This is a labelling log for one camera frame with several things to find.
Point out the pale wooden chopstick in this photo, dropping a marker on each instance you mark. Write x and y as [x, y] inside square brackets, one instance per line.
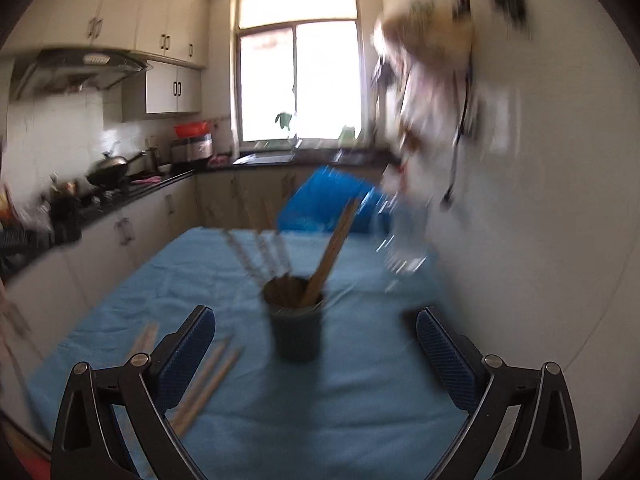
[138, 340]
[210, 367]
[149, 337]
[220, 382]

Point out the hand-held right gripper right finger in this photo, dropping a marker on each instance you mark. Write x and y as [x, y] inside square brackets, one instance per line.
[447, 360]

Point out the blue tablecloth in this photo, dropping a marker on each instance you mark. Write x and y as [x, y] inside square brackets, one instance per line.
[350, 400]

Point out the steel pot with red lid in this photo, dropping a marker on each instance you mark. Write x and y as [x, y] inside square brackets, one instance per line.
[192, 147]

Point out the kitchen window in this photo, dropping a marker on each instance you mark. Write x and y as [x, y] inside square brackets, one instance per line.
[320, 80]

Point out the patterned metal chopstick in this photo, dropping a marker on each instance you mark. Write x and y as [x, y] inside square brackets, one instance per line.
[242, 255]
[275, 255]

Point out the white lower cabinets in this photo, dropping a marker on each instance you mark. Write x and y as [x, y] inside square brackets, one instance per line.
[150, 225]

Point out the black gas stove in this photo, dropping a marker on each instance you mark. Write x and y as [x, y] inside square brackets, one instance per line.
[65, 200]

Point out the blue plastic bag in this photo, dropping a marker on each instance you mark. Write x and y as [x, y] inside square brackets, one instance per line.
[320, 195]

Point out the brown wooden chopstick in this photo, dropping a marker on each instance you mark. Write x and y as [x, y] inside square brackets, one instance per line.
[325, 255]
[336, 245]

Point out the clear glass mug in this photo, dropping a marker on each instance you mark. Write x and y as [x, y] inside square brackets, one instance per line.
[405, 245]

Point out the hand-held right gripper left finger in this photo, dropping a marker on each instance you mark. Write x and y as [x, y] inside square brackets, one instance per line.
[185, 355]

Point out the dark grey utensil holder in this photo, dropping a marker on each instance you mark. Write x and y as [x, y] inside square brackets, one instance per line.
[295, 335]

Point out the green potted plant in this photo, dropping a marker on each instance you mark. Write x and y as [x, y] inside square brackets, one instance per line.
[284, 120]

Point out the brown hanging bundle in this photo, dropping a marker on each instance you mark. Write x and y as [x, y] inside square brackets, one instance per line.
[430, 35]

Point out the steel kitchen sink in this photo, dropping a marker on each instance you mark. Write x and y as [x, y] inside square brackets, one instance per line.
[265, 158]

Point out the black wok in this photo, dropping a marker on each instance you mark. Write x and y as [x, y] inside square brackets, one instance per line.
[107, 170]

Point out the black kitchen countertop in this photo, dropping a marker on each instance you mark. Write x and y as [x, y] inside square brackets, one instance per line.
[150, 187]

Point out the white hanging bag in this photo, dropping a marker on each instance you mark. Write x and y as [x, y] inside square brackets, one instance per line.
[430, 120]

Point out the white upper cabinets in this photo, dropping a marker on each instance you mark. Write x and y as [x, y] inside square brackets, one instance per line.
[130, 15]

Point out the steel range hood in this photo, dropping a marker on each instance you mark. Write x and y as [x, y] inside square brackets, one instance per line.
[85, 70]

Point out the white cabinets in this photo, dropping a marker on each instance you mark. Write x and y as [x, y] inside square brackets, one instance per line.
[130, 15]
[150, 225]

